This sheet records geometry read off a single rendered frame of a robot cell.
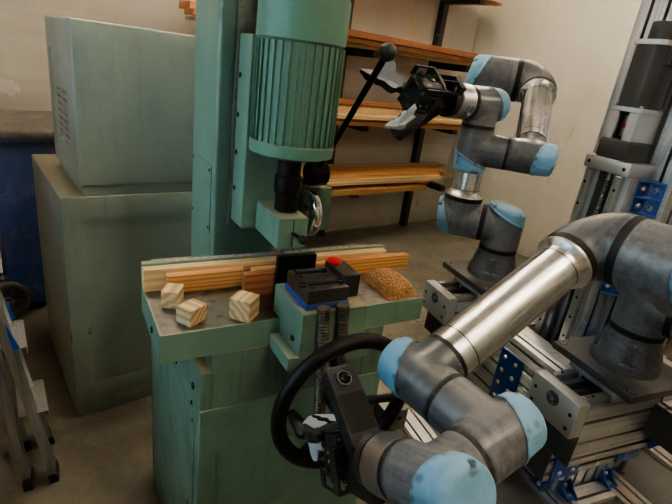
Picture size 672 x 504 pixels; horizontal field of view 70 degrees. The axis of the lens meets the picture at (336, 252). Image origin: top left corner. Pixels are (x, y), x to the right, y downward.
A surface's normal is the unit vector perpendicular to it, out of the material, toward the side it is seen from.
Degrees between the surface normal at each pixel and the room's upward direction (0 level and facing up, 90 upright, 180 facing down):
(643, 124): 90
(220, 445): 90
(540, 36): 90
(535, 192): 90
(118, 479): 0
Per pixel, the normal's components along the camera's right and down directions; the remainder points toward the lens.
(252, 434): 0.47, 0.38
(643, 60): -0.92, 0.03
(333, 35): 0.73, 0.33
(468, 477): 0.47, -0.14
